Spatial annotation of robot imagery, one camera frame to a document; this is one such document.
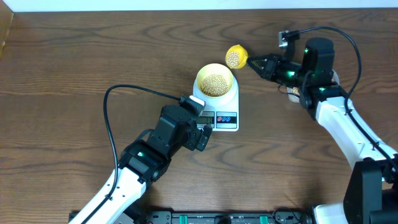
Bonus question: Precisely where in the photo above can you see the yellow measuring scoop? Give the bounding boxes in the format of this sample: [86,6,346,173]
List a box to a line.
[225,44,248,69]

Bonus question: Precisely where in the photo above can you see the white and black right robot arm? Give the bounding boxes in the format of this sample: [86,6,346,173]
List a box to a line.
[246,37,397,223]

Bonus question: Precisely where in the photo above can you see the cardboard box wall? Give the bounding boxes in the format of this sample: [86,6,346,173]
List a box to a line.
[0,0,14,55]

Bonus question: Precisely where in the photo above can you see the soybeans in bowl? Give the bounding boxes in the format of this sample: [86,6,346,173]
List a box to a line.
[201,74,229,97]

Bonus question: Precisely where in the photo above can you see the white digital kitchen scale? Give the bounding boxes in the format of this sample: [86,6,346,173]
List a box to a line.
[193,76,239,132]

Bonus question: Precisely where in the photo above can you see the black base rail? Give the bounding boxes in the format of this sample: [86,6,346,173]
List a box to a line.
[114,210,314,224]

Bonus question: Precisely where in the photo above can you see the soybeans in scoop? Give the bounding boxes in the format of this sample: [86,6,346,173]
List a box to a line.
[226,51,240,68]

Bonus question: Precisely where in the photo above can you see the clear plastic container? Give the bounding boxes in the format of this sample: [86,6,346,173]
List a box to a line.
[286,71,340,103]

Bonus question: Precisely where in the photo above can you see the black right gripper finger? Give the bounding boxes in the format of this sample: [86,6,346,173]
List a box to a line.
[247,54,280,63]
[248,62,271,78]

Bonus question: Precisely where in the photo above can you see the pile of soybeans in container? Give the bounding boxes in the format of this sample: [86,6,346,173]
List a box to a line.
[292,87,300,96]

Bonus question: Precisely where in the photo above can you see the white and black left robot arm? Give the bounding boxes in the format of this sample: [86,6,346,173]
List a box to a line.
[70,103,212,223]

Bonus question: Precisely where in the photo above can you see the pale yellow plastic bowl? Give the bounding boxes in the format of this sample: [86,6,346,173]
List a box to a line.
[195,63,234,96]

